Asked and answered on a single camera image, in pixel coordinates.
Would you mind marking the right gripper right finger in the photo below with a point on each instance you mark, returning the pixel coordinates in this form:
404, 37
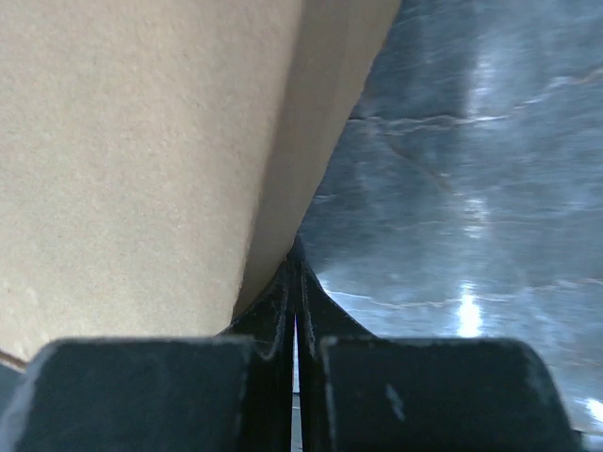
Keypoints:
360, 392

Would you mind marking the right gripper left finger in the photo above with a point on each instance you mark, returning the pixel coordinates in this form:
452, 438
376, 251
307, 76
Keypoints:
229, 392

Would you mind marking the large cardboard box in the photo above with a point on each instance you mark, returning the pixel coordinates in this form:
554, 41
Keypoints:
157, 157

